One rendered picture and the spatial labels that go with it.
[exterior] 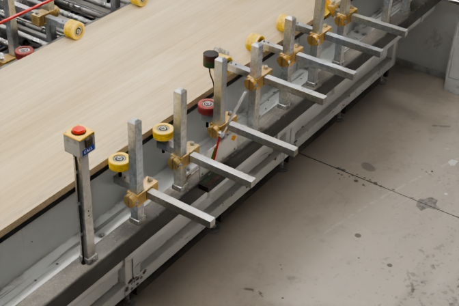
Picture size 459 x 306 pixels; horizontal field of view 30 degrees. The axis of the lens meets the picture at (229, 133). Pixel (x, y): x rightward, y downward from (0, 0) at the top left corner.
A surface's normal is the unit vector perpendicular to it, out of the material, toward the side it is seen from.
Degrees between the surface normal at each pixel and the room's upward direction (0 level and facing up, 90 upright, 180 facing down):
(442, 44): 90
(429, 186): 0
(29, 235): 90
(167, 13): 0
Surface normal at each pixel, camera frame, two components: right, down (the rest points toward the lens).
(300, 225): 0.04, -0.84
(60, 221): 0.82, 0.33
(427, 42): -0.57, 0.44
